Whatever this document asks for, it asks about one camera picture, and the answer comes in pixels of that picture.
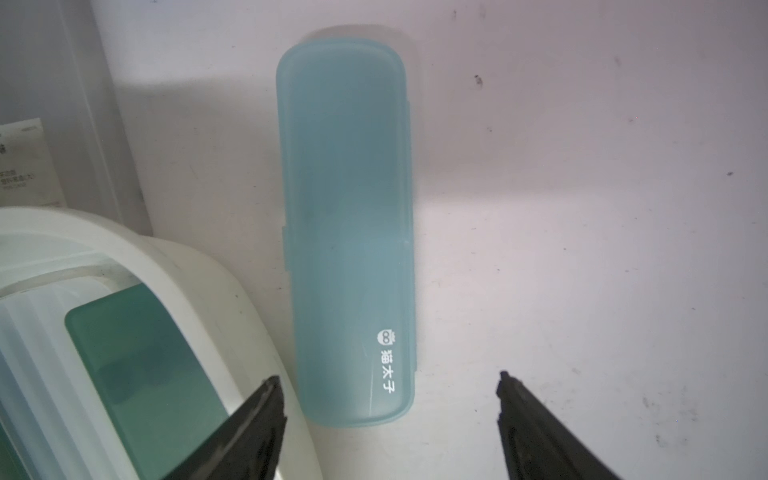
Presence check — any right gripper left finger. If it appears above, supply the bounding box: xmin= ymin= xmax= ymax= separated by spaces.
xmin=165 ymin=376 xmax=287 ymax=480

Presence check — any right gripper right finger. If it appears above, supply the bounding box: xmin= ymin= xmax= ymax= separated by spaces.
xmin=496 ymin=371 xmax=619 ymax=480

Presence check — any frosted clear pencil case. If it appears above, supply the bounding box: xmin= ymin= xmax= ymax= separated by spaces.
xmin=1 ymin=275 xmax=138 ymax=479

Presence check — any white storage basin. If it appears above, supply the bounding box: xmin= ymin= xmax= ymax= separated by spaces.
xmin=1 ymin=207 xmax=322 ymax=479

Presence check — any light blue pencil case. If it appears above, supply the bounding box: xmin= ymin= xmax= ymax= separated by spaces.
xmin=276 ymin=37 xmax=417 ymax=428

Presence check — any clear plastic box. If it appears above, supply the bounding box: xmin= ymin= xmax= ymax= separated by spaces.
xmin=1 ymin=1 xmax=152 ymax=234

